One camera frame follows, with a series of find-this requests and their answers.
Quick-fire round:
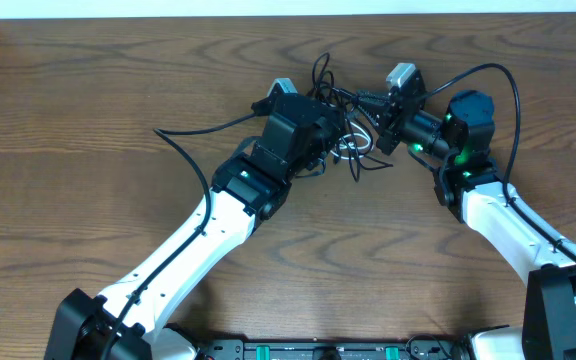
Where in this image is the white cable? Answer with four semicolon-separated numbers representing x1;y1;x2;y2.
331;122;374;162

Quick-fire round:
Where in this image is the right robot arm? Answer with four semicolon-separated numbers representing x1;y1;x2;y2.
350;63;576;359

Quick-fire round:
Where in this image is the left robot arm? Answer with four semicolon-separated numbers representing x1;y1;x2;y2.
45;93;345;360

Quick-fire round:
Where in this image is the left camera black cable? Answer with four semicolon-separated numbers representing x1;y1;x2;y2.
98;97;279;360

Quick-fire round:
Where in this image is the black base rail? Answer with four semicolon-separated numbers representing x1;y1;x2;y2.
182;335;474;360

